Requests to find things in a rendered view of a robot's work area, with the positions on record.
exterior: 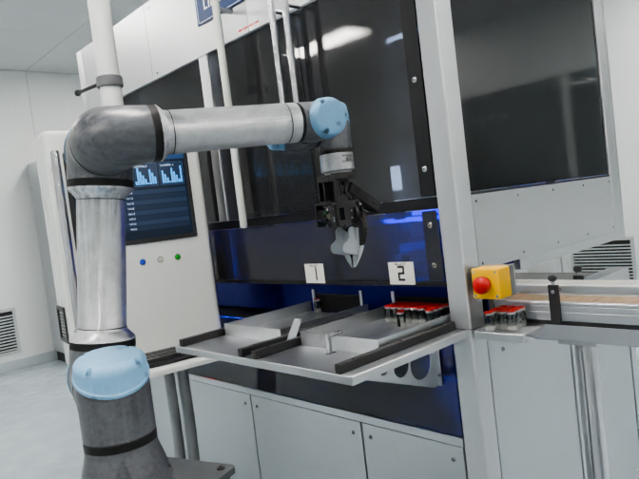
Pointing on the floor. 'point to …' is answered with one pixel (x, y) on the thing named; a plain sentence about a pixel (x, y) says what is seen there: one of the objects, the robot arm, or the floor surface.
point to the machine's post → (457, 235)
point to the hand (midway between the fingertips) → (355, 260)
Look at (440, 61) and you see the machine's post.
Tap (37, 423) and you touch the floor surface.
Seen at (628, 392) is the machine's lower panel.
